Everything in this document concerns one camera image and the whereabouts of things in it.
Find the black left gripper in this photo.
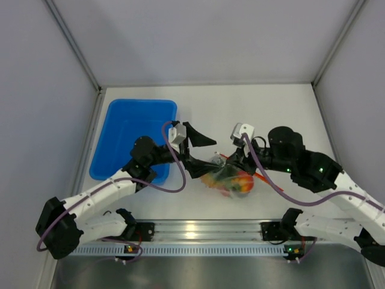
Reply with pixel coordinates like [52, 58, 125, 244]
[147, 123, 220, 178]

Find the clear zip top bag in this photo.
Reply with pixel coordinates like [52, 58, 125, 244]
[199, 152, 271, 199]

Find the fake pineapple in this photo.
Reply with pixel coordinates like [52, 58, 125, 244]
[200, 165, 240, 190]

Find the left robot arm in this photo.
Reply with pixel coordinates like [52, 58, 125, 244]
[35, 121, 218, 260]

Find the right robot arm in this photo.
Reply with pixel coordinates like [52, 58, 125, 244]
[227, 123, 384, 267]

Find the fake orange peach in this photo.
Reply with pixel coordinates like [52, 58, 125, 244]
[232, 174, 254, 194]

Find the blue plastic bin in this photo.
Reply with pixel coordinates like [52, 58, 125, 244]
[89, 99, 177, 181]

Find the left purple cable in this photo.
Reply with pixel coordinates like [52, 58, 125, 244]
[35, 120, 188, 252]

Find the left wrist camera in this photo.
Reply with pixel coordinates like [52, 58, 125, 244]
[168, 123, 187, 146]

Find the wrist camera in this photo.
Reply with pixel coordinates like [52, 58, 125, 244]
[230, 123, 254, 157]
[168, 123, 187, 146]

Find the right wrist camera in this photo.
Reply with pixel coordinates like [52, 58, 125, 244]
[230, 123, 254, 157]

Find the aluminium mounting rail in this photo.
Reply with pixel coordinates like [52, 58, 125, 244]
[148, 219, 275, 243]

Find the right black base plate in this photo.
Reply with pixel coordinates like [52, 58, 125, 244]
[260, 222, 302, 241]

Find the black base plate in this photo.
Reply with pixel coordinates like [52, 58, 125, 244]
[260, 222, 302, 241]
[106, 222, 155, 243]

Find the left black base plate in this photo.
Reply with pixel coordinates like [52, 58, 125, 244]
[106, 222, 155, 243]

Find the slotted cable duct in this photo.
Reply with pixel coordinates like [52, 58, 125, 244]
[70, 242, 288, 256]

